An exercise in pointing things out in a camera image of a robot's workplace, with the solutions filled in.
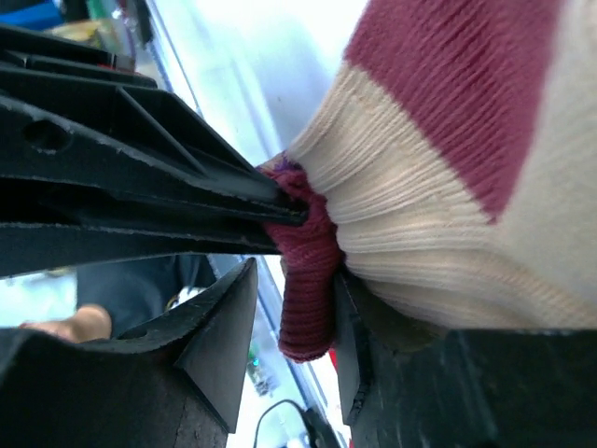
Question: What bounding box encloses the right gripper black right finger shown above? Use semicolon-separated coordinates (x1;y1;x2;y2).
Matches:
1;259;257;447

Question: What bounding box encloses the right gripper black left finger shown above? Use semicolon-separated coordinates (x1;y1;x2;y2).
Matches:
1;25;308;276

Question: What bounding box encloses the tan maroon sock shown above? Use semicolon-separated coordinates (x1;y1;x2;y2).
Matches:
262;1;596;362

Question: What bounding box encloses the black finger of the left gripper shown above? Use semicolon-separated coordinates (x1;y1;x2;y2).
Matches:
334;273;596;447

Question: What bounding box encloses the person in background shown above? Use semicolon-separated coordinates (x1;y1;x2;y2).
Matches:
20;254;216;343

